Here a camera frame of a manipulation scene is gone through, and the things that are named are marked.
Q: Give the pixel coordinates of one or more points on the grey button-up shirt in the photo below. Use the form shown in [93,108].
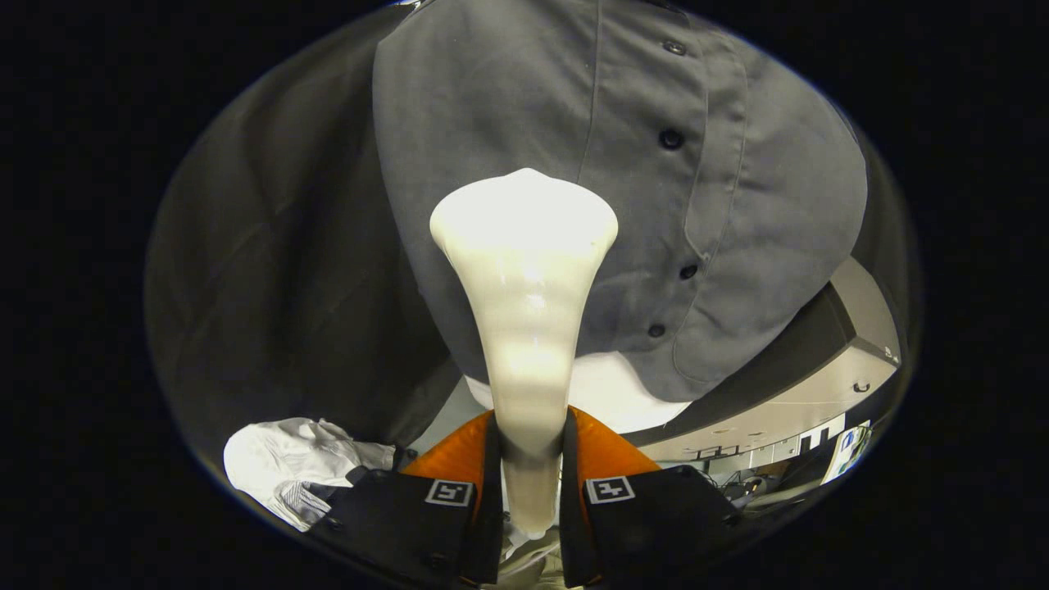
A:
[656,205]

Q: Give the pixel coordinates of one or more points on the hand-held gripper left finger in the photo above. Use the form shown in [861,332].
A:
[492,524]

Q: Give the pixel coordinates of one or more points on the white garment steamer head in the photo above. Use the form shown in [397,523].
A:
[524,328]

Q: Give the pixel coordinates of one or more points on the white desk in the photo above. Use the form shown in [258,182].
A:
[848,451]

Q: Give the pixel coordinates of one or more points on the white crumpled cloth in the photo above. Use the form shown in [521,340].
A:
[279,459]

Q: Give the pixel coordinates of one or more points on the grey cabinet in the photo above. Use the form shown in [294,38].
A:
[819,401]

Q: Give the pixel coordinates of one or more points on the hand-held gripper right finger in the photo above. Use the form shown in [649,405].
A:
[571,524]

